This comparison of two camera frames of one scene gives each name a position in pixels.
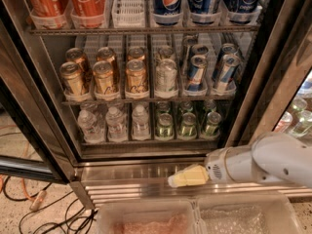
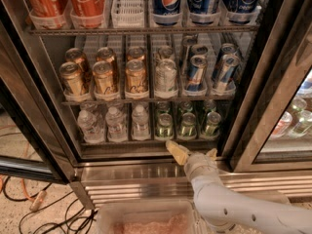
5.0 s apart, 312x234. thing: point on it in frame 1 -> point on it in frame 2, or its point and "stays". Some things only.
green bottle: (214, 119) stays
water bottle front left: (93, 131) stays
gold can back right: (136, 53) stays
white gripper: (218, 166) -> (199, 165)
